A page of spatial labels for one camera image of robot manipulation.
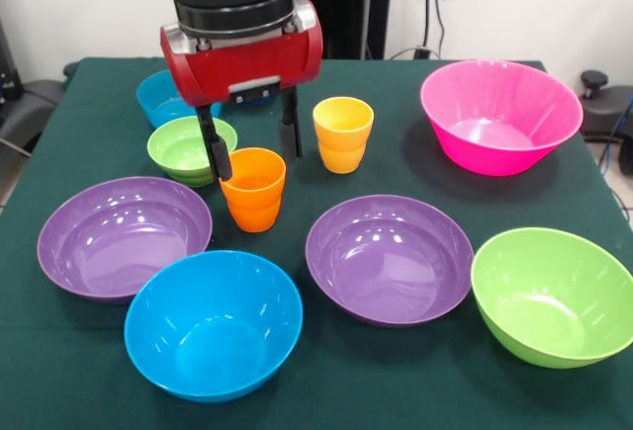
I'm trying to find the black cables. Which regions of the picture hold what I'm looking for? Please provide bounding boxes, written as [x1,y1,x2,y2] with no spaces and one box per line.
[388,0,446,61]

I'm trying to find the yellow cup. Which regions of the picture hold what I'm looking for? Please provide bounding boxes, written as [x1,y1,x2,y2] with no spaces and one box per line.
[313,96,375,175]

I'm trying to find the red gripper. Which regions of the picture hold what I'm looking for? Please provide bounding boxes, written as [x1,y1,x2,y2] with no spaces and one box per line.
[160,0,324,182]

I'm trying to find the large blue bowl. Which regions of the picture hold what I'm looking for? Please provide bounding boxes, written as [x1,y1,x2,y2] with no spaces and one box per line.
[124,249,304,403]

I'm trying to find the large pink bowl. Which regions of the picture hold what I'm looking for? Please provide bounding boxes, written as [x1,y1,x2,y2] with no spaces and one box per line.
[420,59,585,178]

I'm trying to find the black chair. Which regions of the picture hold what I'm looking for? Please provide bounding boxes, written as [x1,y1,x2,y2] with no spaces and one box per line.
[0,20,80,154]

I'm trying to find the purple bowl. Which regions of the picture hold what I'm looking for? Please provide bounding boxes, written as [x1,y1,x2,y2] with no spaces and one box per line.
[306,194,476,328]
[37,176,214,303]

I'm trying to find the orange cup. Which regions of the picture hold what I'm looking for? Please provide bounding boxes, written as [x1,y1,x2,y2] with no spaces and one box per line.
[218,147,287,233]

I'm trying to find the small light blue bowl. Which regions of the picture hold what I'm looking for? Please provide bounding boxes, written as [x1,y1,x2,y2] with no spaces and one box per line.
[136,69,226,129]

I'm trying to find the small green bowl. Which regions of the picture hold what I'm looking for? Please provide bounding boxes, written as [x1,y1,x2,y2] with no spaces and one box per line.
[147,116,239,188]

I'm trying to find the dark green table cloth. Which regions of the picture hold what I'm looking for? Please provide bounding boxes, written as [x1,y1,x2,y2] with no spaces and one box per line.
[0,57,633,430]

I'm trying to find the large green bowl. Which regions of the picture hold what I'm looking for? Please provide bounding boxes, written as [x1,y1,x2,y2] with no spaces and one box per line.
[471,227,633,370]

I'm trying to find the black knobbed equipment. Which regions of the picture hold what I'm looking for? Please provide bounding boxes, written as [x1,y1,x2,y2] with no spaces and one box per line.
[579,69,633,179]

